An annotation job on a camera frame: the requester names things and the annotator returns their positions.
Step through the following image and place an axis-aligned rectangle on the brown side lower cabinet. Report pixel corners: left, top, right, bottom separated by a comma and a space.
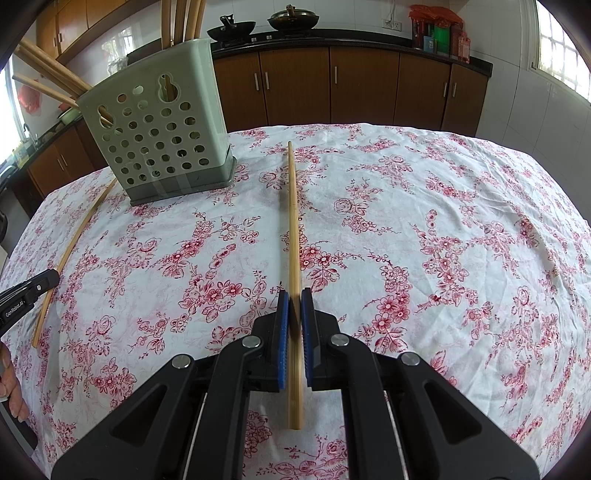
25, 121, 110, 198

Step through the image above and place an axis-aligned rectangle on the brown upper wall cabinet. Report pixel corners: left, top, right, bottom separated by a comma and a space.
34, 0, 163, 64

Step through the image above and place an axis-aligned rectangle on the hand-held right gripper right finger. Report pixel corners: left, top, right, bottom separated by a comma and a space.
300, 287, 541, 480

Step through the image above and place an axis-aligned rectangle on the barred window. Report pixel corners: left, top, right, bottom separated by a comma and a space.
534, 0, 591, 101

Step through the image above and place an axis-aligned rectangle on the green perforated plastic chopstick holder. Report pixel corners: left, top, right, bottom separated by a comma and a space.
76, 38, 238, 207

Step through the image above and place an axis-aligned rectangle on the red plastic bag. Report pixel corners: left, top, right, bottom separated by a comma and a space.
408, 4, 472, 64

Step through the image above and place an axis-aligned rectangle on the green box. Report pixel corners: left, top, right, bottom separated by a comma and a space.
428, 23, 452, 55

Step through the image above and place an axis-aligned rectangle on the black wok with lid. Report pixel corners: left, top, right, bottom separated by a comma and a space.
266, 4, 321, 33

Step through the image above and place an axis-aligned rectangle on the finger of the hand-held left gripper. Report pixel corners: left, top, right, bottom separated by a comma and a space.
0, 269, 61, 337

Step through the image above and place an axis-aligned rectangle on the person's left hand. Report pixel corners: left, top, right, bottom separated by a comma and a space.
0, 344, 30, 422

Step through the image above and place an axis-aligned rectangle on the red paper decoration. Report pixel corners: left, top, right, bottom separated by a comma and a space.
17, 85, 42, 114

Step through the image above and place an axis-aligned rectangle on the black kitchen countertop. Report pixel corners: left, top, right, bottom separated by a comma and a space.
210, 28, 494, 78

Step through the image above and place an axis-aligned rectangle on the black wok with handle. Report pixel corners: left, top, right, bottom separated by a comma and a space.
206, 15, 257, 48

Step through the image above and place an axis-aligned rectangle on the brown lower kitchen cabinet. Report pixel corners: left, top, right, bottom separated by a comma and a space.
212, 45, 493, 137

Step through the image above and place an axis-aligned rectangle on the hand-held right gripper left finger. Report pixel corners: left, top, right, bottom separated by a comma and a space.
51, 290, 290, 480

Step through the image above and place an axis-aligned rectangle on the red floral white tablecloth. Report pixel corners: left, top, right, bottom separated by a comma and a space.
0, 122, 591, 480

